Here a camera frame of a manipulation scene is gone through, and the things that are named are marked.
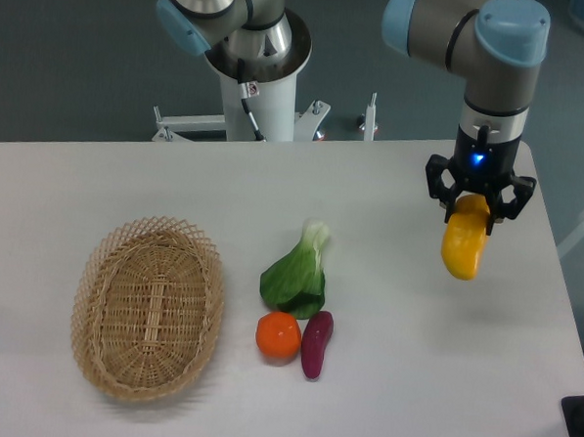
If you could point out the yellow mango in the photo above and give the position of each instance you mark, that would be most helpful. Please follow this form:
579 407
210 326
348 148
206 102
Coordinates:
465 237

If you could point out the green bok choy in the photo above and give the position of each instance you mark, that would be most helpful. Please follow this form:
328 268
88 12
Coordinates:
295 284

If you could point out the black device at table edge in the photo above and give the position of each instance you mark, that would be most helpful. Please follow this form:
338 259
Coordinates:
573 414

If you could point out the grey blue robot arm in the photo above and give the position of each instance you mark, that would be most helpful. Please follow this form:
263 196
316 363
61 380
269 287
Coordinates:
497 46

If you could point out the woven wicker basket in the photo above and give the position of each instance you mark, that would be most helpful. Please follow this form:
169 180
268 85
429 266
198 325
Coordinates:
148 309

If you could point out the purple sweet potato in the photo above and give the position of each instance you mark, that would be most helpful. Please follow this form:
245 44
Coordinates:
315 339

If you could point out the orange tangerine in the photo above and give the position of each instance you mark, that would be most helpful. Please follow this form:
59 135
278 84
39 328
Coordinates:
278 335

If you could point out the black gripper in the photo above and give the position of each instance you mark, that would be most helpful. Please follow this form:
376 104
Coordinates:
486 169

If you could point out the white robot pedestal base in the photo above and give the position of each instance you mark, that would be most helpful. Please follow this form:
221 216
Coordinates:
257 71

